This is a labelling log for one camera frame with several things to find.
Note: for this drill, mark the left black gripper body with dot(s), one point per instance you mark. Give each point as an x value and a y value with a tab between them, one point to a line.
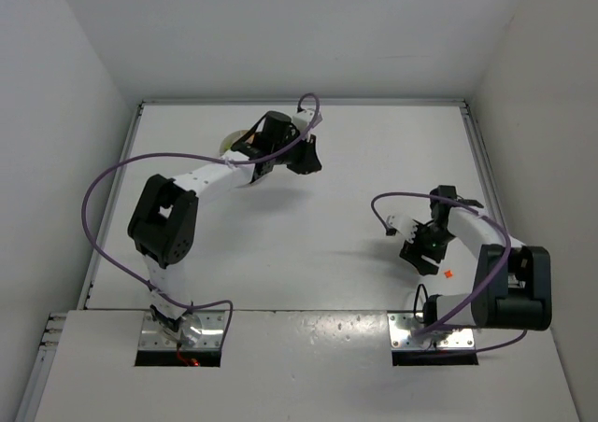
302	156

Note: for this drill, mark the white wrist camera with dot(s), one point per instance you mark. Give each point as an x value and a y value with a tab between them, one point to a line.
403	225
306	119

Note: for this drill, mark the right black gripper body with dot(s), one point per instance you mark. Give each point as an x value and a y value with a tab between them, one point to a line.
421	253

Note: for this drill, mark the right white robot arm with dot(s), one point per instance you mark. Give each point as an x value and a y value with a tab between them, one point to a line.
512	281

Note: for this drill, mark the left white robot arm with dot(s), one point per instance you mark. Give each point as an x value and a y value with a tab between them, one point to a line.
163	223

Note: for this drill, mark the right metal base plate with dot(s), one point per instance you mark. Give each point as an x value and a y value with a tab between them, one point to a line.
402	328

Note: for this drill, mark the white divided round container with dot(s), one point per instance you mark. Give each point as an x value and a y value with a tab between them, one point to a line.
235	148

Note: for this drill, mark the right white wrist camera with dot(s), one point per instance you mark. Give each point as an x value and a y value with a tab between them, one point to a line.
403	225

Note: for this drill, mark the metal base plate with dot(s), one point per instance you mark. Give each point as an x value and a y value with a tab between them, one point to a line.
198	332
402	328

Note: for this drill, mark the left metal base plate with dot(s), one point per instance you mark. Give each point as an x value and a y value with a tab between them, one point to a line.
198	332

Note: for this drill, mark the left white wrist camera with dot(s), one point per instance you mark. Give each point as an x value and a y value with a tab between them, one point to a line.
306	119

